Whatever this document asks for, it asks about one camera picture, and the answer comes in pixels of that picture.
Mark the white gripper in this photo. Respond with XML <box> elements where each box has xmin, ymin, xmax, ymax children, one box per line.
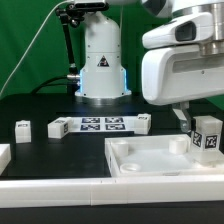
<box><xmin>141</xmin><ymin>12</ymin><xmax>224</xmax><ymax>133</ymax></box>

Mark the white square tabletop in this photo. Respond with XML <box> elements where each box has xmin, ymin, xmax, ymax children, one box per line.
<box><xmin>105</xmin><ymin>134</ymin><xmax>224</xmax><ymax>177</ymax></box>

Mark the black cable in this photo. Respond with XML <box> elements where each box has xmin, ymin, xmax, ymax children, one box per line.
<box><xmin>30</xmin><ymin>75</ymin><xmax>82</xmax><ymax>95</ymax></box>

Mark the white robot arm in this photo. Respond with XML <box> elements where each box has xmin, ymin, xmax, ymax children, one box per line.
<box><xmin>75</xmin><ymin>0</ymin><xmax>224</xmax><ymax>132</ymax></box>

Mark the white cable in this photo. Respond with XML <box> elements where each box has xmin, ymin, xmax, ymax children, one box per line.
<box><xmin>0</xmin><ymin>0</ymin><xmax>73</xmax><ymax>98</ymax></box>

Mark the white left fence piece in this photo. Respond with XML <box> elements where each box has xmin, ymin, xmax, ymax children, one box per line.
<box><xmin>0</xmin><ymin>144</ymin><xmax>11</xmax><ymax>175</ymax></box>

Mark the white front fence wall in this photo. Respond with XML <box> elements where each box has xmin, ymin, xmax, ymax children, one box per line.
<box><xmin>0</xmin><ymin>175</ymin><xmax>224</xmax><ymax>208</ymax></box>

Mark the tag sheet on table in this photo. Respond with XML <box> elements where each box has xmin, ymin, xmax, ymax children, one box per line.
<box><xmin>70</xmin><ymin>116</ymin><xmax>135</xmax><ymax>133</ymax></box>

